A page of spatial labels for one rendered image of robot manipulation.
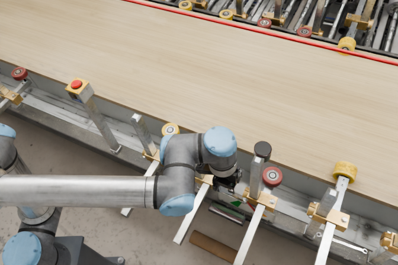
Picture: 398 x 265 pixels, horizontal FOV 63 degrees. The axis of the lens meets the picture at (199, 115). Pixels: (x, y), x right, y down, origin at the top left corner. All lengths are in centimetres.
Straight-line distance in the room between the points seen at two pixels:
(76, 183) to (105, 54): 115
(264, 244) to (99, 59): 149
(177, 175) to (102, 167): 175
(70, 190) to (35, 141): 209
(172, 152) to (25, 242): 83
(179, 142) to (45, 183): 37
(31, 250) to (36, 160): 144
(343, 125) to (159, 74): 93
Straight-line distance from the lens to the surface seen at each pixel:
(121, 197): 90
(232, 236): 223
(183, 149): 92
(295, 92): 163
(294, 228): 153
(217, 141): 91
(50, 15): 244
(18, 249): 157
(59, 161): 279
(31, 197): 98
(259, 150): 113
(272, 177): 138
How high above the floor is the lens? 215
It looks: 54 degrees down
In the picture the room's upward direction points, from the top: 10 degrees counter-clockwise
